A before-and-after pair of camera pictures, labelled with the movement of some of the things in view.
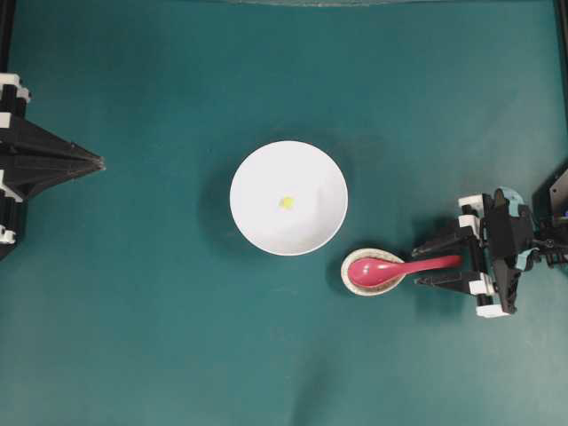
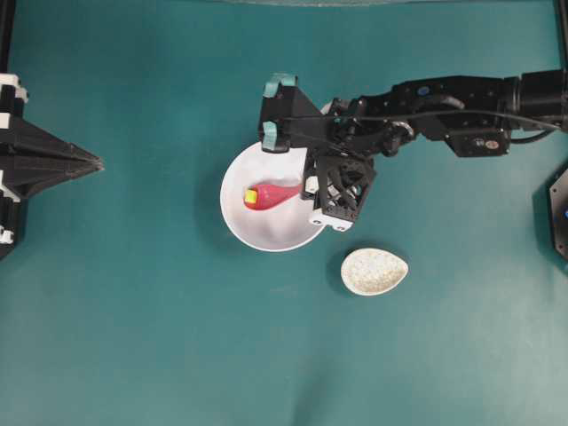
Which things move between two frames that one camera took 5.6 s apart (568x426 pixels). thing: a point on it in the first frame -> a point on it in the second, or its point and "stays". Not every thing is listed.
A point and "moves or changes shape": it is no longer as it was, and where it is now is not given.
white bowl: x=288 y=198 moves or changes shape
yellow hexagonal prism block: x=288 y=201 -> x=250 y=196
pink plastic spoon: x=374 y=272 -> x=269 y=195
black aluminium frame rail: x=7 y=11 stays
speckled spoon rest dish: x=371 y=254 stays
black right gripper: x=508 y=241 -> x=340 y=181
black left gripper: x=44 y=158 stays
